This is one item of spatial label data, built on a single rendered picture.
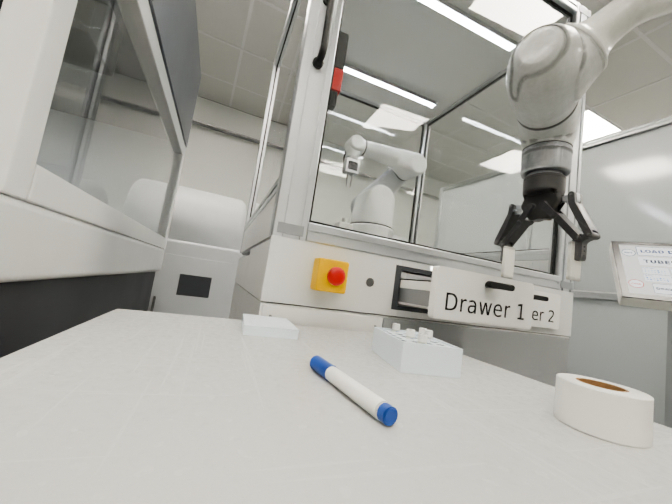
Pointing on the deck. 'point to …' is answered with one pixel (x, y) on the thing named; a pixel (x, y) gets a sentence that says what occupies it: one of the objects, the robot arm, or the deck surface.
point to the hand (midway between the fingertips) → (537, 273)
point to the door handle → (325, 34)
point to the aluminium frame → (319, 99)
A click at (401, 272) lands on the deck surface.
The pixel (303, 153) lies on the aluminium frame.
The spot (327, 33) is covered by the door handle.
